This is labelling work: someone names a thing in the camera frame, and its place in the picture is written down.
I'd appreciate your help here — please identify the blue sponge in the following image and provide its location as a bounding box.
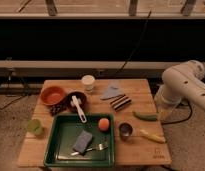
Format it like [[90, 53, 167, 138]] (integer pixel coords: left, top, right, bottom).
[[73, 130, 93, 154]]

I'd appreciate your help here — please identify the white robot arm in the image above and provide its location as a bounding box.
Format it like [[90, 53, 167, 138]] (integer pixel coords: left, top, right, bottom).
[[154, 60, 205, 121]]

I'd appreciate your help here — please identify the white paper cup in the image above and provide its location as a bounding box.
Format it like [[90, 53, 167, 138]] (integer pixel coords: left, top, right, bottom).
[[81, 75, 95, 91]]

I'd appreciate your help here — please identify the small metal cup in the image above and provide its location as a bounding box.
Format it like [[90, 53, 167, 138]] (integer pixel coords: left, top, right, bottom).
[[119, 122, 133, 140]]

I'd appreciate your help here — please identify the green plastic cup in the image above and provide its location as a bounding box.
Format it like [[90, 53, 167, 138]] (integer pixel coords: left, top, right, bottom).
[[27, 119, 43, 136]]

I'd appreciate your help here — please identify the light blue cloth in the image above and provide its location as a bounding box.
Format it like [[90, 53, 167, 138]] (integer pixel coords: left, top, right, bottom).
[[100, 82, 123, 100]]

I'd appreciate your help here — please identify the black white striped cloth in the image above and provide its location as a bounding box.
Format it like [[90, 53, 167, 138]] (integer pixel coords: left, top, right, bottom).
[[110, 95, 131, 111]]

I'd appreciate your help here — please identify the dark brown bowl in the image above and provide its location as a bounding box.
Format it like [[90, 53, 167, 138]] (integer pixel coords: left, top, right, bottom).
[[66, 91, 87, 113]]

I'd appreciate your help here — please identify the orange ball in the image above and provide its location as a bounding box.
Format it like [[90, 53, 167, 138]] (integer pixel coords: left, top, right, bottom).
[[98, 118, 110, 131]]

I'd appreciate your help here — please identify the orange bowl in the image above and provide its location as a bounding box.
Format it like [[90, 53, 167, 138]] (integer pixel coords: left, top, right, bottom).
[[40, 86, 66, 106]]

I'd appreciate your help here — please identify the bunch of dark grapes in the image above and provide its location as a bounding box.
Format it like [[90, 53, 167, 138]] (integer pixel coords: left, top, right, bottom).
[[49, 103, 67, 116]]

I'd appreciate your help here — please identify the green plastic tray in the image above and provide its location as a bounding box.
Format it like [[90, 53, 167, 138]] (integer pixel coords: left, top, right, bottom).
[[44, 114, 115, 167]]

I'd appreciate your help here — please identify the silver fork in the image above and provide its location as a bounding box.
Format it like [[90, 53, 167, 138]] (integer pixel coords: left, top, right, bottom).
[[70, 143, 108, 156]]

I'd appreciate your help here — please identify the yellow banana toy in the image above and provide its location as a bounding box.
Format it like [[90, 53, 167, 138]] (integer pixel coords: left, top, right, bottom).
[[140, 129, 166, 143]]

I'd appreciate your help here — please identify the black cable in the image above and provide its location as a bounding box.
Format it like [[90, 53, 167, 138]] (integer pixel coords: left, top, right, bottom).
[[114, 9, 153, 76]]

